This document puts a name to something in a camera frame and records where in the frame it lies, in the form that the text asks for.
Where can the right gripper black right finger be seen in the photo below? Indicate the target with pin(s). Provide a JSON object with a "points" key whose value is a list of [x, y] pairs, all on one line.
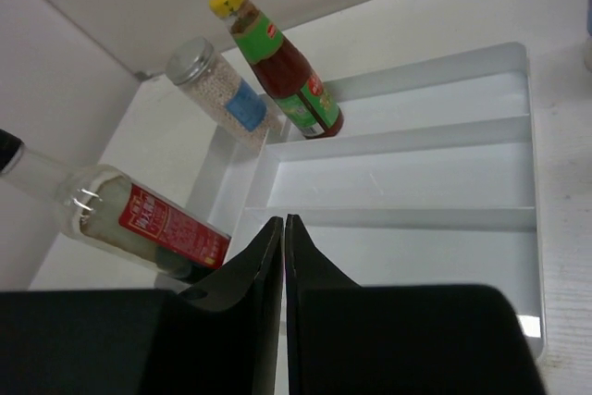
{"points": [[344, 338]]}

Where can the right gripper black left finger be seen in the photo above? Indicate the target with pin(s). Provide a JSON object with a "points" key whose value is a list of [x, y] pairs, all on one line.
{"points": [[219, 336]]}

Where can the glass bottle black cap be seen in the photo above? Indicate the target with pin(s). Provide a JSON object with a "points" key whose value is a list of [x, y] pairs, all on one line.
{"points": [[103, 207]]}

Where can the yellow cap sauce bottle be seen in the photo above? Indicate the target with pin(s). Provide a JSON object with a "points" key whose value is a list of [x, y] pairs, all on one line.
{"points": [[282, 70]]}

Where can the tall white spice jar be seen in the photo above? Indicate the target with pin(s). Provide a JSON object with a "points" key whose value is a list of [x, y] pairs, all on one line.
{"points": [[588, 42]]}

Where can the white divided organizer tray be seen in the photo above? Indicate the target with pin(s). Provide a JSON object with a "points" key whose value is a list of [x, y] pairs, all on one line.
{"points": [[431, 180]]}

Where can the white powder jar silver lid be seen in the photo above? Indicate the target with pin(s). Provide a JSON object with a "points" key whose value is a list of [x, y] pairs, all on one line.
{"points": [[208, 79]]}

